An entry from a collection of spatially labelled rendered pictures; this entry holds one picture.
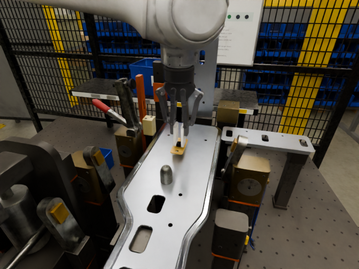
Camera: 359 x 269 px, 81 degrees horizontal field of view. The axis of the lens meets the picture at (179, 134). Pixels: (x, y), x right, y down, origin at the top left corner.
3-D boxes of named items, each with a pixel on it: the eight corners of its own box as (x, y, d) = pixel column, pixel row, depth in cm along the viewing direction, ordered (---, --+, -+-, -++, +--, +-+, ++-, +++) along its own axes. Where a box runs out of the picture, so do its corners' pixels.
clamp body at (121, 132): (143, 215, 81) (133, 138, 62) (121, 210, 83) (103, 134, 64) (150, 203, 86) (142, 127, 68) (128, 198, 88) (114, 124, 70)
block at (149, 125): (157, 198, 88) (151, 120, 69) (149, 196, 89) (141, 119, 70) (160, 191, 91) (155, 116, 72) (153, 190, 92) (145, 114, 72)
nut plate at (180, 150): (182, 155, 61) (182, 151, 60) (169, 152, 62) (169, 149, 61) (188, 140, 68) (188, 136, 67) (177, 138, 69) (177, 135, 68)
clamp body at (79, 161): (116, 260, 67) (90, 171, 47) (86, 252, 69) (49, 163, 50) (126, 241, 72) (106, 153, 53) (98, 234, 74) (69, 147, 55)
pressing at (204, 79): (211, 117, 85) (220, 22, 67) (184, 114, 87) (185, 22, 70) (211, 117, 85) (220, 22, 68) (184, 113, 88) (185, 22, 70)
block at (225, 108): (227, 181, 96) (239, 109, 77) (210, 178, 98) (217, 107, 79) (228, 169, 103) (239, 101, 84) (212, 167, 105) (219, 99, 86)
